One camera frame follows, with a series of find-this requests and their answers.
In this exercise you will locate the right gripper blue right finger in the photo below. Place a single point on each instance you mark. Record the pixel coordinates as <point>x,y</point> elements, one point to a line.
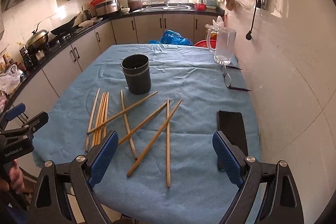
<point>230,158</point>

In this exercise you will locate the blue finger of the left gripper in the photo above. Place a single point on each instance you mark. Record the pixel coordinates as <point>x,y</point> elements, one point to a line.
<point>15,112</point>

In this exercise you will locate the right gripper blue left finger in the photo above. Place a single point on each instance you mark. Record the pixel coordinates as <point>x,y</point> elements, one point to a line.
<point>100,156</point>

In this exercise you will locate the long crossing wooden chopstick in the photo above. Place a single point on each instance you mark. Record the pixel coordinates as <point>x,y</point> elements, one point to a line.
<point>121,112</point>

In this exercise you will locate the pale short wooden chopstick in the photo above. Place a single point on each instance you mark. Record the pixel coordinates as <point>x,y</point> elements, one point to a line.
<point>131,142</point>

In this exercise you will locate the long diagonal wooden chopstick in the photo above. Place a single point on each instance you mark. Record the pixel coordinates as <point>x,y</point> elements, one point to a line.
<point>150,145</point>

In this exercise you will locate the vertical wooden chopstick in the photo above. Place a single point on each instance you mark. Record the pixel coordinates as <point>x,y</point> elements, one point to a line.
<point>168,167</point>

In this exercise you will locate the person's left hand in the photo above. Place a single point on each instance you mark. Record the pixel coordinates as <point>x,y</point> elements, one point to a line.
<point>16,180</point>

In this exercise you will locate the white plastic bag on counter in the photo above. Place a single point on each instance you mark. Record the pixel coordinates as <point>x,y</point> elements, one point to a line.
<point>10,80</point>

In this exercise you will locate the black smartphone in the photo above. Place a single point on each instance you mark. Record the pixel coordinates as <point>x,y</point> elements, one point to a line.
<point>232,125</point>

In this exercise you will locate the steel wok with lid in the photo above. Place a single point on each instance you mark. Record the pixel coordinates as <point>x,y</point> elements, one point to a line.
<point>37,41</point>

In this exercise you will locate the black eyeglasses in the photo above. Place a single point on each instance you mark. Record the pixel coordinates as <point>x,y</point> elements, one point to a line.
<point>228,80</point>

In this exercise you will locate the blue towel table cover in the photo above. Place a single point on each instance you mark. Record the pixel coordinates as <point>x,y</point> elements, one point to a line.
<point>199,192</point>

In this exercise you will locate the black utensil holder cup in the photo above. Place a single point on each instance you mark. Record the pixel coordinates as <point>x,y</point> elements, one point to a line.
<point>136,69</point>

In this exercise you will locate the black frying pan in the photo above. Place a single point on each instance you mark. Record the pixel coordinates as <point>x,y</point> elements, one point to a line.
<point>64,27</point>

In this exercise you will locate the red plastic basin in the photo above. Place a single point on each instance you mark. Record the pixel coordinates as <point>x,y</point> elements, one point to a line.
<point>203,43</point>

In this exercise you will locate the clear glass pitcher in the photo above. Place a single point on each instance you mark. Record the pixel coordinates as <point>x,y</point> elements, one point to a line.
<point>223,51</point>

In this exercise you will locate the blue plastic bag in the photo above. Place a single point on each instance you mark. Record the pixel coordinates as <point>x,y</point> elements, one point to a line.
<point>170,37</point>

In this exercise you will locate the silver rice cooker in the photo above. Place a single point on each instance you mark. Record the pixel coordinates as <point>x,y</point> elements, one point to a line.
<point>107,7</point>

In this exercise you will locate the brown cooking pot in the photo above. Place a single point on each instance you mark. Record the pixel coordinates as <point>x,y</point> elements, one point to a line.
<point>134,5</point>

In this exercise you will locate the red small pot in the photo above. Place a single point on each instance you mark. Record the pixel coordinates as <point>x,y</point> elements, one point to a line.
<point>200,7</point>

